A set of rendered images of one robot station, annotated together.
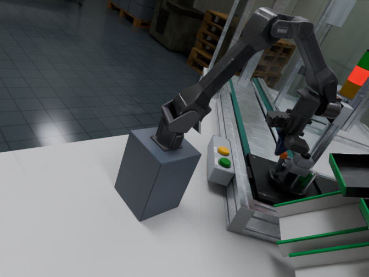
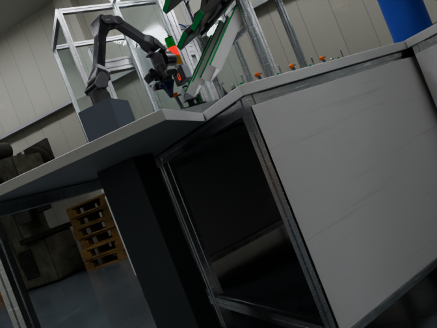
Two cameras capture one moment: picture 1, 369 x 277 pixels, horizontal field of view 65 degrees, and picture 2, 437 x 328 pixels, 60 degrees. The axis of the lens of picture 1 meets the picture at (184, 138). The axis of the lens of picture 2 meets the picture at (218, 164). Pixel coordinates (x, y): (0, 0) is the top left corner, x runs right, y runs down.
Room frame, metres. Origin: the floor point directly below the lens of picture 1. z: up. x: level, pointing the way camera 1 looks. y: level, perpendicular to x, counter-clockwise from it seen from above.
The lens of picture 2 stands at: (-0.80, 0.25, 0.68)
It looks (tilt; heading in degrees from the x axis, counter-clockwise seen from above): 1 degrees up; 339
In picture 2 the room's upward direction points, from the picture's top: 21 degrees counter-clockwise
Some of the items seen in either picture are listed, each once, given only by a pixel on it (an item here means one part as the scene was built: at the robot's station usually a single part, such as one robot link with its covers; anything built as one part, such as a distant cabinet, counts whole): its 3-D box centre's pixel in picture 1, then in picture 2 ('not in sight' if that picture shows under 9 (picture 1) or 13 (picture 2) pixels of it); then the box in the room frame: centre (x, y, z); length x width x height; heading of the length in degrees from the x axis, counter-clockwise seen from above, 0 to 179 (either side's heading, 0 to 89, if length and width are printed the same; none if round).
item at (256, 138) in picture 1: (267, 150); not in sight; (1.13, -0.35, 0.91); 0.84 x 0.28 x 0.10; 8
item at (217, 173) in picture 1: (219, 158); not in sight; (0.88, -0.14, 0.93); 0.21 x 0.07 x 0.06; 8
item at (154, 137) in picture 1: (170, 133); (101, 98); (0.64, 0.04, 1.09); 0.07 x 0.07 x 0.06; 52
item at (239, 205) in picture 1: (229, 140); not in sight; (1.08, -0.18, 0.91); 0.89 x 0.06 x 0.11; 8
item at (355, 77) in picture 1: (359, 75); (173, 52); (1.03, -0.46, 1.34); 0.05 x 0.05 x 0.05
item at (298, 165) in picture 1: (303, 163); (189, 92); (0.83, -0.38, 1.06); 0.08 x 0.04 x 0.07; 98
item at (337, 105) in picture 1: (323, 96); (161, 54); (0.84, -0.32, 1.27); 0.12 x 0.08 x 0.11; 118
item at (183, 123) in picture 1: (178, 112); (95, 84); (0.65, 0.04, 1.15); 0.09 x 0.07 x 0.06; 28
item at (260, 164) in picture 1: (284, 185); not in sight; (0.83, -0.37, 0.96); 0.24 x 0.24 x 0.02; 8
